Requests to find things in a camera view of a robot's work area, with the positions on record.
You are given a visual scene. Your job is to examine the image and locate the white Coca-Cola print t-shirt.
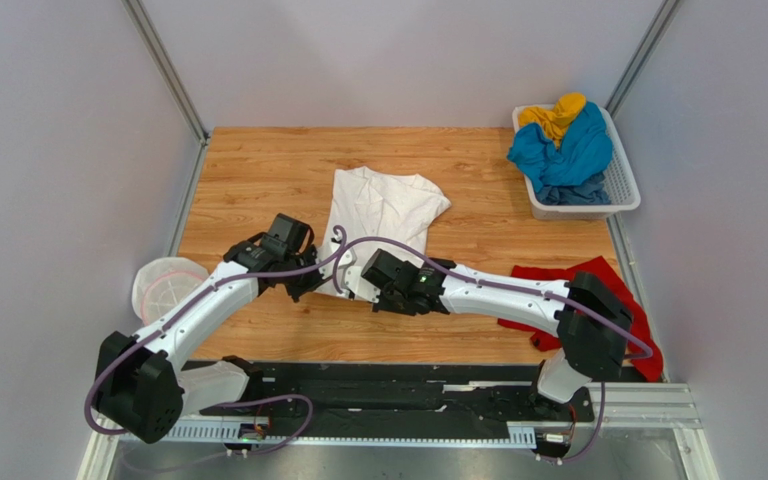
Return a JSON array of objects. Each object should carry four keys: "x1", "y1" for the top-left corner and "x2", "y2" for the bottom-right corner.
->
[{"x1": 317, "y1": 167, "x2": 451, "y2": 259}]

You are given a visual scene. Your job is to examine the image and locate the white mesh laundry bag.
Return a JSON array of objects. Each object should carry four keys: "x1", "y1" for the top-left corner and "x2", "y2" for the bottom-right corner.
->
[{"x1": 131, "y1": 257, "x2": 209, "y2": 326}]

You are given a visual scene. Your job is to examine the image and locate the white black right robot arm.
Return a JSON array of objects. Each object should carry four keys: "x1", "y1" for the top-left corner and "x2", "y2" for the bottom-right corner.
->
[{"x1": 344, "y1": 249, "x2": 632, "y2": 404}]

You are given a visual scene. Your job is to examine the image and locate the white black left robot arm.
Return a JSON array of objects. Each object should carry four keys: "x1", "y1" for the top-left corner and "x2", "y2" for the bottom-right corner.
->
[{"x1": 83, "y1": 214, "x2": 321, "y2": 444}]

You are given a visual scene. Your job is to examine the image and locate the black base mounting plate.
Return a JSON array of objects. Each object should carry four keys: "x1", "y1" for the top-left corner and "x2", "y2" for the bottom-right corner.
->
[{"x1": 184, "y1": 359, "x2": 648, "y2": 441}]

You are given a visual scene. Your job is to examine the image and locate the dark blue denim garment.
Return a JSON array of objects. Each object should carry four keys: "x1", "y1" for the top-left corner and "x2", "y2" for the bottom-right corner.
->
[{"x1": 536, "y1": 173, "x2": 611, "y2": 206}]

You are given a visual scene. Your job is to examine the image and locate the yellow t-shirt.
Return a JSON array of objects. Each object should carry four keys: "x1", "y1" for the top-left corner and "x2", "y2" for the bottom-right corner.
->
[{"x1": 517, "y1": 92, "x2": 587, "y2": 148}]

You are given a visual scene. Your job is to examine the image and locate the blue t-shirt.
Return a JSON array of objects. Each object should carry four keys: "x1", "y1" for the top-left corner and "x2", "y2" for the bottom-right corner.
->
[{"x1": 507, "y1": 101, "x2": 613, "y2": 191}]

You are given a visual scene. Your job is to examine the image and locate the white plastic laundry basket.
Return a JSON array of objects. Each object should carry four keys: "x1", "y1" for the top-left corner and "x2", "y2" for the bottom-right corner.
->
[{"x1": 512, "y1": 106, "x2": 640, "y2": 220}]

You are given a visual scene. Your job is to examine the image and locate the red t-shirt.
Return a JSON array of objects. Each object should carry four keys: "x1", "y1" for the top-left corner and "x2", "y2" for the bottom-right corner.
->
[{"x1": 497, "y1": 256, "x2": 664, "y2": 382}]

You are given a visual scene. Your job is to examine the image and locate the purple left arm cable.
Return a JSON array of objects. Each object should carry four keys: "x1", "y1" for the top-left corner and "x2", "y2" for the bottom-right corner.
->
[{"x1": 83, "y1": 224, "x2": 349, "y2": 458}]

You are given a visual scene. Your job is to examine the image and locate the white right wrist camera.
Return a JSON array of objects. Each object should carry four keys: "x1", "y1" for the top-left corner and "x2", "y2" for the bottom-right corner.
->
[{"x1": 343, "y1": 266, "x2": 380, "y2": 304}]

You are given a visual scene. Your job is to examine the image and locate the aluminium corner post left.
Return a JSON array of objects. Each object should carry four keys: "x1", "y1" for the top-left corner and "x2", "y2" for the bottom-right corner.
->
[{"x1": 122, "y1": 0, "x2": 210, "y2": 142}]

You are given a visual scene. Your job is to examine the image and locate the aluminium corner post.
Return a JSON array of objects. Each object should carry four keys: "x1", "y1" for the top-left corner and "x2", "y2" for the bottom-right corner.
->
[
  {"x1": 605, "y1": 0, "x2": 684, "y2": 115},
  {"x1": 122, "y1": 0, "x2": 210, "y2": 142}
]

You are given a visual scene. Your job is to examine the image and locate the aluminium frame rail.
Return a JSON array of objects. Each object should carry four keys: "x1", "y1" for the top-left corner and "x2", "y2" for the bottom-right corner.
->
[{"x1": 94, "y1": 382, "x2": 703, "y2": 449}]

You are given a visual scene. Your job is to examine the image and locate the aluminium corner post right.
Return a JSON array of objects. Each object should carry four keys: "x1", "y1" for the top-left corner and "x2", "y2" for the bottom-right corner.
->
[{"x1": 605, "y1": 0, "x2": 684, "y2": 115}]

